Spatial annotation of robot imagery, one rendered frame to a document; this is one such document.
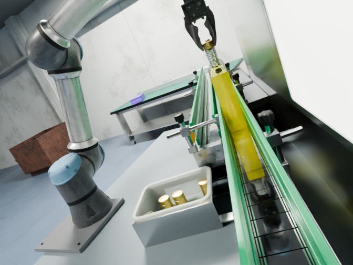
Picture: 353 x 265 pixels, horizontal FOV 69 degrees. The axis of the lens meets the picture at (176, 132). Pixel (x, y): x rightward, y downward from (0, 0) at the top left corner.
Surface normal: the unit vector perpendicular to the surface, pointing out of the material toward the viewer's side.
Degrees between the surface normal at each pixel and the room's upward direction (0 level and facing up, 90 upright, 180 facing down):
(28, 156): 90
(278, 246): 0
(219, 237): 0
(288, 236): 0
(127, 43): 90
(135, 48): 90
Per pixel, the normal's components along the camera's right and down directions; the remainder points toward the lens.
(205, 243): -0.39, -0.88
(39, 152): -0.22, 0.39
